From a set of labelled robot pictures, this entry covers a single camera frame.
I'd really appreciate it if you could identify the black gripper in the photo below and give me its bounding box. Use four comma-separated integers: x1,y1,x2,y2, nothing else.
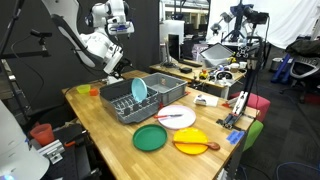
111,58,133,80

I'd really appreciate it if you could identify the light blue plate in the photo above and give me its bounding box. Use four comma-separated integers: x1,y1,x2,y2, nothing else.
130,77,148,103

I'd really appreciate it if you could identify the green plate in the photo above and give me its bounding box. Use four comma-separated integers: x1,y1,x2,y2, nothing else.
132,124,168,152

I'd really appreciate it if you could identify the pale pink plate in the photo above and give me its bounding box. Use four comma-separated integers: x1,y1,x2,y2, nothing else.
157,104,197,131

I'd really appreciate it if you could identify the orange yellow plate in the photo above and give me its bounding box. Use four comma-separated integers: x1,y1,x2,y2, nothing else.
172,127,210,156

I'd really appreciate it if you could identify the yellow green small bowl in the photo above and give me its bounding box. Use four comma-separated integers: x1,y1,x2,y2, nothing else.
76,83,92,95

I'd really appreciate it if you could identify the grey plastic bin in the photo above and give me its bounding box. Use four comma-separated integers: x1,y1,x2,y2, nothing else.
141,72,188,107

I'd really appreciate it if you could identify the black computer monitor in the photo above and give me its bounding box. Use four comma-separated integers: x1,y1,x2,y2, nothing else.
159,19,185,66

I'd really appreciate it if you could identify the black power brick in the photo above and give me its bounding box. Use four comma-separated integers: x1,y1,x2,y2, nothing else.
179,66,193,75

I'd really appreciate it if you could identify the black keyboard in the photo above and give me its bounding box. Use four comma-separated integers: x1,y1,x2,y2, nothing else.
178,59,203,68

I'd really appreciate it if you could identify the white paper pack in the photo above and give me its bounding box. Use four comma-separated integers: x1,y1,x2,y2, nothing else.
193,94,219,108

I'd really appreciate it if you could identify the red plastic cup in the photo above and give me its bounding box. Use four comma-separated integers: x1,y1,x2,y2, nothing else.
29,123,56,147

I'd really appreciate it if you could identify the clear plastic storage bin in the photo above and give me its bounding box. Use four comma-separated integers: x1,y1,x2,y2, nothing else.
199,42,234,69

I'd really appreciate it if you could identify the aluminium extrusion piece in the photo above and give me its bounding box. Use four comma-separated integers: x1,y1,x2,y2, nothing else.
36,139,66,165

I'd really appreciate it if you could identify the white round toy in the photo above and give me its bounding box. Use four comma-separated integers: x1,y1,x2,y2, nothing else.
213,68,234,82

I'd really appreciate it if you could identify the wooden spoon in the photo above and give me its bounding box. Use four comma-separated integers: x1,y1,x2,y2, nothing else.
172,139,221,151

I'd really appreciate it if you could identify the white rounded device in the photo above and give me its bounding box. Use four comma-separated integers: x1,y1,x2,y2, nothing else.
0,99,51,180

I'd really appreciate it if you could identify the blue tape strip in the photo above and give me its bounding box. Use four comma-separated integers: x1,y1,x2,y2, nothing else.
226,129,246,145

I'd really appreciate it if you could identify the pink cube stool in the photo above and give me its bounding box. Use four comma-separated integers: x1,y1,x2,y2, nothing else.
229,92,272,123

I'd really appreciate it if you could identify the green cube stool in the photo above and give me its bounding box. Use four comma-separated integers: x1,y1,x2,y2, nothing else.
242,119,264,153

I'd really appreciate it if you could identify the black office chair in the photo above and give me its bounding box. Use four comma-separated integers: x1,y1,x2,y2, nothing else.
279,39,320,104

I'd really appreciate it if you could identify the metal wire dish rack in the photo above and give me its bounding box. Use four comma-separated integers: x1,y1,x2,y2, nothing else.
99,78,161,125

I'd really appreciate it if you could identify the red handled knife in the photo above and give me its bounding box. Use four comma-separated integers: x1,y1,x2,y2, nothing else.
153,113,184,120

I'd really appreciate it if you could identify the orange handled tool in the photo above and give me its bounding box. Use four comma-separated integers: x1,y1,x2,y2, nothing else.
63,129,88,148

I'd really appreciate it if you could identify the black camera on stand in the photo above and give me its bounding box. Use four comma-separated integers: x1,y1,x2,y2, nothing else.
0,0,54,128

